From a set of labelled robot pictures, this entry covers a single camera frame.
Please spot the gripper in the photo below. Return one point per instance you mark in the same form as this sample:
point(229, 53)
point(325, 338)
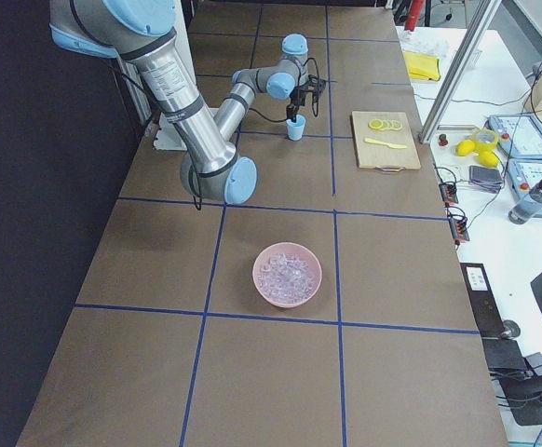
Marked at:
point(295, 98)

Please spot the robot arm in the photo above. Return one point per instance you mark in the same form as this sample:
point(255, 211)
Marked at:
point(143, 34)

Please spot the light blue plastic cup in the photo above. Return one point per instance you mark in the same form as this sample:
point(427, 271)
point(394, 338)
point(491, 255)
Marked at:
point(295, 128)

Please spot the yellow plastic knife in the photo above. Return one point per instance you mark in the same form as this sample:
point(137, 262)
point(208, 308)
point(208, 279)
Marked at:
point(390, 145)

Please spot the bamboo cutting board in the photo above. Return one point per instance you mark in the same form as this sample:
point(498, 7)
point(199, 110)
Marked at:
point(396, 129)

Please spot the yellow cloth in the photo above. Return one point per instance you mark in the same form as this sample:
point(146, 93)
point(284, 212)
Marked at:
point(421, 66)

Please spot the clear plastic bag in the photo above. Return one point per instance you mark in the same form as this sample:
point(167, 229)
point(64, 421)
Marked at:
point(413, 41)

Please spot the pink bowl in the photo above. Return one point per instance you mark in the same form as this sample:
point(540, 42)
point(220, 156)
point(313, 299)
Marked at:
point(290, 248)

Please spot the red black connector module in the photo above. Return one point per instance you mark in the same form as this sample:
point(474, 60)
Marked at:
point(448, 192)

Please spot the whole yellow lemon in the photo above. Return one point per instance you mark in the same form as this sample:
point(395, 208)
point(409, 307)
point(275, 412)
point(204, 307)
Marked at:
point(465, 148)
point(488, 159)

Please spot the yellow tape roll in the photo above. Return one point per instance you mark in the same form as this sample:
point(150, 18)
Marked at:
point(485, 140)

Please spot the grey purple pouch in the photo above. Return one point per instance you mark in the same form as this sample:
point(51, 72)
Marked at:
point(489, 179)

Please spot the far teach pendant tablet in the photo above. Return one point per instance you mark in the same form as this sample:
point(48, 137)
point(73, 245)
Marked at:
point(520, 135)

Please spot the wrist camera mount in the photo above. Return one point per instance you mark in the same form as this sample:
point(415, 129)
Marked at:
point(315, 86)

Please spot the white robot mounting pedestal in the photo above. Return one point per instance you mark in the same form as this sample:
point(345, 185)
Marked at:
point(171, 135)

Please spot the aluminium frame post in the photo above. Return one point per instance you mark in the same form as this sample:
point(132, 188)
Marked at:
point(473, 36)

